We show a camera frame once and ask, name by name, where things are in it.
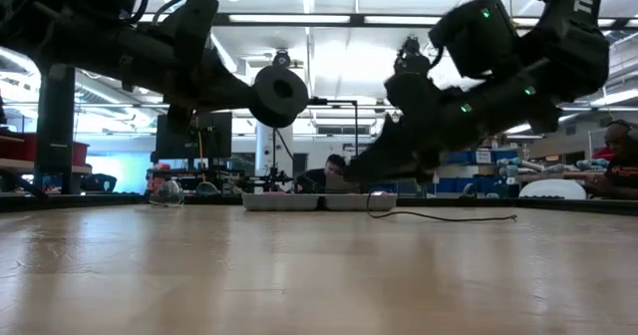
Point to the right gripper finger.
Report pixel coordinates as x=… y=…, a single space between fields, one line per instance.
x=414 y=160
x=379 y=160

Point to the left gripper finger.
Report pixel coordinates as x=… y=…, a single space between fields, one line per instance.
x=229 y=86
x=229 y=105

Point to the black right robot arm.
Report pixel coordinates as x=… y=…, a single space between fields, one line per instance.
x=568 y=51

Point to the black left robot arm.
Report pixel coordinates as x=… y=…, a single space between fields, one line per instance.
x=75 y=41

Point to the blue storage bin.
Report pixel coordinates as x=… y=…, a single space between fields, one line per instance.
x=504 y=154
x=458 y=185
x=458 y=156

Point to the black monitor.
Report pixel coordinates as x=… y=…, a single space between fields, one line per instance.
x=214 y=140

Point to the white building column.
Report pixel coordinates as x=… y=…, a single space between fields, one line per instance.
x=264 y=150

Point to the grey plastic tool case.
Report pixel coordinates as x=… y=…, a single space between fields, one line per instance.
x=279 y=201

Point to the white trash can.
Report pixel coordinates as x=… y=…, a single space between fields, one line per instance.
x=553 y=189

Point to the wooden workbench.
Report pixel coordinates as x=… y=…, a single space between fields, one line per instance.
x=568 y=175

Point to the black pillar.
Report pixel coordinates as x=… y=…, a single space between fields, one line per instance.
x=55 y=135

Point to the red storage bin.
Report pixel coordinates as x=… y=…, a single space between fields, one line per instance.
x=20 y=148

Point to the black dome camera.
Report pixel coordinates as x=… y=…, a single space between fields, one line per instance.
x=281 y=58

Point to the silver air duct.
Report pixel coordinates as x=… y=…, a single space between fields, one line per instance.
x=625 y=66

